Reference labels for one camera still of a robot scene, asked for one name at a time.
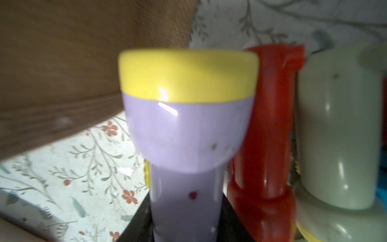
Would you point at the blue flashlight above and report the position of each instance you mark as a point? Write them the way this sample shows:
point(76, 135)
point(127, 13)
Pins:
point(382, 177)

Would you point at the green flashlight upper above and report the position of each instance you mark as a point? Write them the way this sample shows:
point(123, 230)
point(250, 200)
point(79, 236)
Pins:
point(338, 123)

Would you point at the red flashlight middle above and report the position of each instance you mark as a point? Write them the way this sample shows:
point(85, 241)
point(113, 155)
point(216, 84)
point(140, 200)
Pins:
point(258, 190)

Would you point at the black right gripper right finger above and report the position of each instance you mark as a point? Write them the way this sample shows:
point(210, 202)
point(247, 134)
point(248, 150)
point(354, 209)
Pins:
point(230, 228)

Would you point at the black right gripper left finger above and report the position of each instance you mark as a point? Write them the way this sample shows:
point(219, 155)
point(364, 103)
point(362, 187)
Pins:
point(140, 228)

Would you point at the brown paper tote bag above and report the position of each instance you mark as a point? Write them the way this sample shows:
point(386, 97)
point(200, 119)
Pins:
point(59, 62)

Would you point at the purple flashlight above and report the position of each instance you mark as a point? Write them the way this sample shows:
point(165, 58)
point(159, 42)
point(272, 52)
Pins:
point(188, 112)

